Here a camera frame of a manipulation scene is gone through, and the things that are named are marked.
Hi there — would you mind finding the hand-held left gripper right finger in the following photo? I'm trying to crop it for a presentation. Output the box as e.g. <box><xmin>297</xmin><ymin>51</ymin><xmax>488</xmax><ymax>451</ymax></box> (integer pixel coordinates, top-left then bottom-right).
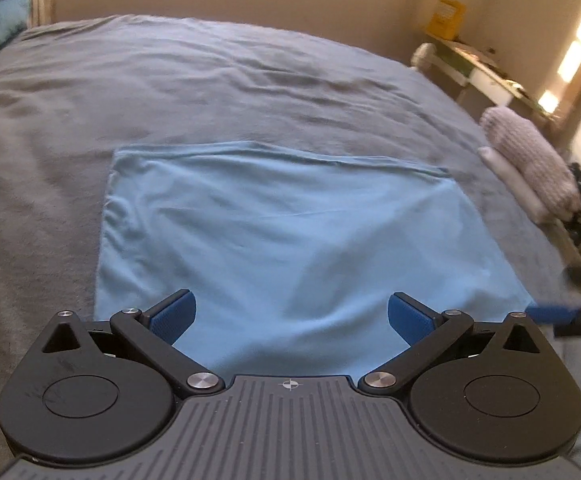
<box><xmin>358</xmin><ymin>291</ymin><xmax>546</xmax><ymax>396</ymax></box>

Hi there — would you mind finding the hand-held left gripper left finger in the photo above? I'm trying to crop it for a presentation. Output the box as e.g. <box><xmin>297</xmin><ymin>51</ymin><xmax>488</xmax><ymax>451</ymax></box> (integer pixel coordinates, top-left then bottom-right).
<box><xmin>40</xmin><ymin>289</ymin><xmax>224</xmax><ymax>396</ymax></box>

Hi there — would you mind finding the light blue printed t-shirt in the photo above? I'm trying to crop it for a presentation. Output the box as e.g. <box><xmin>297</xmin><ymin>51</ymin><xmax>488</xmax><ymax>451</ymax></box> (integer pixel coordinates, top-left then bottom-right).
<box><xmin>93</xmin><ymin>141</ymin><xmax>537</xmax><ymax>377</ymax></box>

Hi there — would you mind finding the folded houndstooth garment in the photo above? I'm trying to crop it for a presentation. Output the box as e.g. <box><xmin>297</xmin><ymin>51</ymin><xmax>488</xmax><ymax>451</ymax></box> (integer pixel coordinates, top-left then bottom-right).
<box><xmin>479</xmin><ymin>106</ymin><xmax>580</xmax><ymax>221</ymax></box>

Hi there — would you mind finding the white desk with drawers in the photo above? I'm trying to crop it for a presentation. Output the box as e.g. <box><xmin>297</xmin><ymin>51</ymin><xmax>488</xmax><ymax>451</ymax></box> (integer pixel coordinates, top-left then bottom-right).
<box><xmin>423</xmin><ymin>35</ymin><xmax>564</xmax><ymax>121</ymax></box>

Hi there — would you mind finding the grey bed blanket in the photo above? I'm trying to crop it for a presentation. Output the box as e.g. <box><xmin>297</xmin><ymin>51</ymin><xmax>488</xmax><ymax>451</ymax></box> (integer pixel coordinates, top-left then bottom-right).
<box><xmin>0</xmin><ymin>14</ymin><xmax>581</xmax><ymax>480</ymax></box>

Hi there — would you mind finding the white carved ornament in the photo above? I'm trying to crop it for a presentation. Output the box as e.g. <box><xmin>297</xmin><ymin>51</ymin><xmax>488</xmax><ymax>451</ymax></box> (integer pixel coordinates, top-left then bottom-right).
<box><xmin>411</xmin><ymin>42</ymin><xmax>437</xmax><ymax>69</ymax></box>

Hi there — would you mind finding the yellow box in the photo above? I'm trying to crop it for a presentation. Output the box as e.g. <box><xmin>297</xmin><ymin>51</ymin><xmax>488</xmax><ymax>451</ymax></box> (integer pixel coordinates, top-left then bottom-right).
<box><xmin>423</xmin><ymin>0</ymin><xmax>467</xmax><ymax>41</ymax></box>

